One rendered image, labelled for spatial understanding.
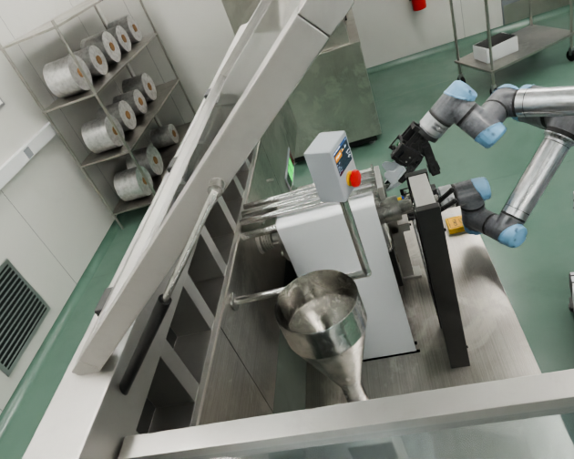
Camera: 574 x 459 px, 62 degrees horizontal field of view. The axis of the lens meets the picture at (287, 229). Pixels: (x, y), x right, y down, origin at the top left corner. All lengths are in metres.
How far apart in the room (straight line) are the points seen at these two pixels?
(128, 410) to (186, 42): 5.67
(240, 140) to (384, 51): 5.67
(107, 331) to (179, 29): 5.65
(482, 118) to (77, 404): 1.15
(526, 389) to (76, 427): 0.49
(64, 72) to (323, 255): 3.50
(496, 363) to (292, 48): 1.17
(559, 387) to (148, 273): 0.42
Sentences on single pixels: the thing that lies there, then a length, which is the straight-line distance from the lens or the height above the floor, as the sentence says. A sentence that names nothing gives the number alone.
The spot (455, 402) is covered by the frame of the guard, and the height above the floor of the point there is 1.60.
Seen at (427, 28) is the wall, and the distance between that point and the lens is 6.08.
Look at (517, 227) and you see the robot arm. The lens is 1.58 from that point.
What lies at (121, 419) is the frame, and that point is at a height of 1.61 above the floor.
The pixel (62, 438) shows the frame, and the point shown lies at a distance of 0.65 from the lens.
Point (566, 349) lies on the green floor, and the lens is 2.60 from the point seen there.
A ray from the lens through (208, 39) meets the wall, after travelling 6.11.
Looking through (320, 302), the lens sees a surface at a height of 1.46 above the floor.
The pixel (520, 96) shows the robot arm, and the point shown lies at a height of 1.41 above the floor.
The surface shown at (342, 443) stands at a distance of 0.55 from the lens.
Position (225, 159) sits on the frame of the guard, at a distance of 0.43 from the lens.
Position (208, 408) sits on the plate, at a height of 1.42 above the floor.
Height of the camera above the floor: 2.05
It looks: 33 degrees down
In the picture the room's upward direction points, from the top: 23 degrees counter-clockwise
